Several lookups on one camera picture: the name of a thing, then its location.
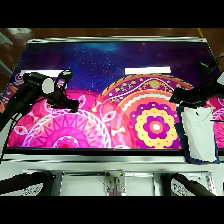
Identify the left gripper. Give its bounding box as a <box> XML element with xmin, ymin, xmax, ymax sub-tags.
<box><xmin>46</xmin><ymin>87</ymin><xmax>81</xmax><ymax>113</ymax></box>

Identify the white T-shirt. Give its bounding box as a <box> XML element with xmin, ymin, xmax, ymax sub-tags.
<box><xmin>181</xmin><ymin>105</ymin><xmax>218</xmax><ymax>163</ymax></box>

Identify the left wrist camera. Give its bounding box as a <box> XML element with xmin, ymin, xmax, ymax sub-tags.
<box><xmin>55</xmin><ymin>68</ymin><xmax>74</xmax><ymax>90</ymax></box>

